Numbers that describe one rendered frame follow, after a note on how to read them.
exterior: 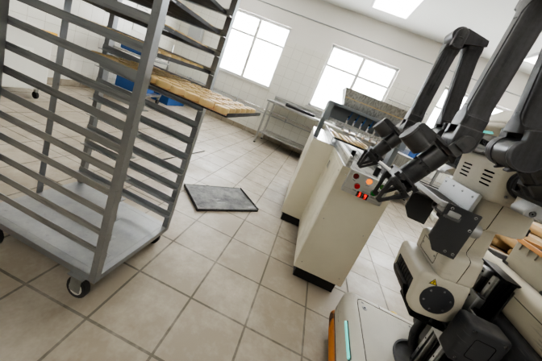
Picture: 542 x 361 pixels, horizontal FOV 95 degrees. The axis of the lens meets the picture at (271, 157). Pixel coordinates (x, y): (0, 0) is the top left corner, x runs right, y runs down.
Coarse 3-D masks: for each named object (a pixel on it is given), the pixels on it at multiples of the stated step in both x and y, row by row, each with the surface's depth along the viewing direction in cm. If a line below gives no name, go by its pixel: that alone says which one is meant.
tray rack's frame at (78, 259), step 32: (0, 0) 86; (0, 32) 89; (64, 32) 110; (0, 64) 93; (0, 96) 97; (96, 192) 148; (0, 224) 106; (32, 224) 111; (64, 224) 118; (96, 224) 125; (128, 224) 134; (160, 224) 143; (64, 256) 103; (128, 256) 116
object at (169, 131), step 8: (96, 96) 136; (104, 104) 134; (112, 104) 135; (120, 112) 132; (144, 120) 132; (152, 120) 131; (160, 128) 131; (168, 128) 130; (176, 136) 129; (184, 136) 129
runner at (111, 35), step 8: (24, 0) 87; (32, 0) 86; (40, 8) 86; (48, 8) 85; (56, 8) 84; (56, 16) 85; (64, 16) 84; (72, 16) 84; (80, 24) 83; (88, 24) 83; (96, 24) 82; (96, 32) 83; (104, 32) 82; (112, 32) 81; (120, 40) 81; (128, 40) 80; (136, 40) 80; (136, 48) 80
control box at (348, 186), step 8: (352, 168) 145; (352, 176) 143; (360, 176) 142; (368, 176) 142; (344, 184) 145; (352, 184) 144; (360, 184) 143; (376, 184) 142; (384, 184) 141; (352, 192) 145; (360, 192) 144; (368, 192) 143; (368, 200) 144; (376, 200) 144
